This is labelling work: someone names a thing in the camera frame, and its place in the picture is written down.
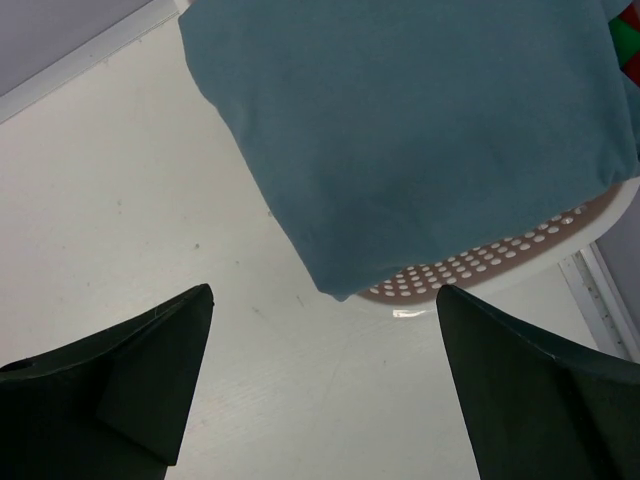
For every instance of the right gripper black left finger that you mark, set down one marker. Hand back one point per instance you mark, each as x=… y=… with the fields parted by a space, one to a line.
x=113 y=405

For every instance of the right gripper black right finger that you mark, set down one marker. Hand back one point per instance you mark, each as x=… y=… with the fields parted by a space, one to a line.
x=537 y=405

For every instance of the teal blue t shirt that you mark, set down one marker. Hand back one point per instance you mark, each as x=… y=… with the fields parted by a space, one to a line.
x=384 y=134

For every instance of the white perforated laundry basket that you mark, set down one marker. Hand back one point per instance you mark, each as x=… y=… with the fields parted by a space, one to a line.
x=499 y=264

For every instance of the red green patterned cloth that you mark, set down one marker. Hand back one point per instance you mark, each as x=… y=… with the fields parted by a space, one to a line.
x=625 y=33

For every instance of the aluminium table edge rail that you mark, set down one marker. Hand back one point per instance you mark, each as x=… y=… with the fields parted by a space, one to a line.
x=46 y=44

